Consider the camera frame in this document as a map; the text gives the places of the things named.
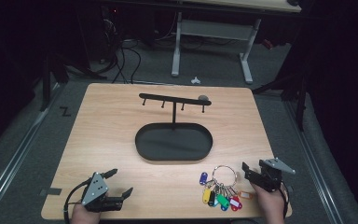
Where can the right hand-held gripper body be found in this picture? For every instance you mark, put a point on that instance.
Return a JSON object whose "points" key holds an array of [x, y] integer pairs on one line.
{"points": [[270, 175]]}

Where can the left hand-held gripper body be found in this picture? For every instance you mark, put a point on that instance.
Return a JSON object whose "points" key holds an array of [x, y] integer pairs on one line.
{"points": [[97, 189]]}

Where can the black key rack with tray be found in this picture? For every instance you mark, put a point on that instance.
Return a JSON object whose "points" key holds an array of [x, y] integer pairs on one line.
{"points": [[174, 141]]}

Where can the person's left hand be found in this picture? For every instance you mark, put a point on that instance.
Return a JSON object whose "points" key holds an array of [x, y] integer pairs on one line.
{"points": [[84, 215]]}

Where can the person's right hand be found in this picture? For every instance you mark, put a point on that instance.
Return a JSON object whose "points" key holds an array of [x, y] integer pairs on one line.
{"points": [[268, 205]]}

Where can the grey tape strip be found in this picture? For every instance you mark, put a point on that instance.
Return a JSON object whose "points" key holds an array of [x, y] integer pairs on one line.
{"points": [[51, 191]]}

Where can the black metal stand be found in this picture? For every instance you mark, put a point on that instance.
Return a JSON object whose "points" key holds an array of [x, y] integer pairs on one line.
{"points": [[301, 93], [47, 81]]}

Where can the small grey round object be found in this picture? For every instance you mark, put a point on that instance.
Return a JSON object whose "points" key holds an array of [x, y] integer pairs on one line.
{"points": [[203, 97]]}

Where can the small white floor object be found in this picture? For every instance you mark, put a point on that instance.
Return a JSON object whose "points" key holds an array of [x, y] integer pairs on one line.
{"points": [[195, 81]]}

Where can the dark computer tower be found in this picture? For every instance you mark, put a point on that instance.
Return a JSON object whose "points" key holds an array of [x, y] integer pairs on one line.
{"points": [[110, 31]]}

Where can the metal floor rail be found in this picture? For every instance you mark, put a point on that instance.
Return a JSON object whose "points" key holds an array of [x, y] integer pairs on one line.
{"points": [[317, 168], [15, 155]]}

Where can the white metal desk frame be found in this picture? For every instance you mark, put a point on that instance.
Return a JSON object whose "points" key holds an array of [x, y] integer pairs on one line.
{"points": [[214, 31]]}

